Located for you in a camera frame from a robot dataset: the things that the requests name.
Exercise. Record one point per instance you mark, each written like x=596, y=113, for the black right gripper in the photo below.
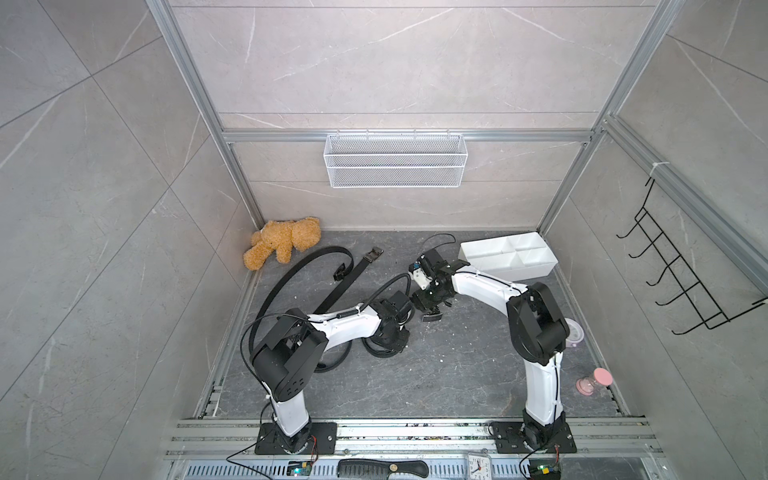
x=423, y=302

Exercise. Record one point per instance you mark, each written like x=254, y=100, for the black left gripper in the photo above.
x=402, y=342

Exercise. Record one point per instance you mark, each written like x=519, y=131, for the black belt with silver buckle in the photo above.
x=392, y=336

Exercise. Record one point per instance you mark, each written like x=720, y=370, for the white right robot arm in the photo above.
x=538, y=331

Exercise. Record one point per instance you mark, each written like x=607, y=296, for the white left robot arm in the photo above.
x=286, y=358

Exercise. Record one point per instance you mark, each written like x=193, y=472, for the white compartment storage tray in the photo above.
x=514, y=258

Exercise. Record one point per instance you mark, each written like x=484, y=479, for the brown teddy bear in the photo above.
x=281, y=238

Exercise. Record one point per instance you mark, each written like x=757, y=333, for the small white clock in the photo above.
x=479, y=467

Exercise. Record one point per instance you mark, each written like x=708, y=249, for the left green circuit board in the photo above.
x=299, y=468

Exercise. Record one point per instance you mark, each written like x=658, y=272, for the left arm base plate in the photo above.
x=315, y=438

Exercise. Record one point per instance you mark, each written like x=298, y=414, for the white wire mesh basket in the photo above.
x=395, y=160

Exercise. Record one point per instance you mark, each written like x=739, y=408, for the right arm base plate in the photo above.
x=520, y=438

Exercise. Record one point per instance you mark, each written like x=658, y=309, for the black wire hook rack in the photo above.
x=709, y=314

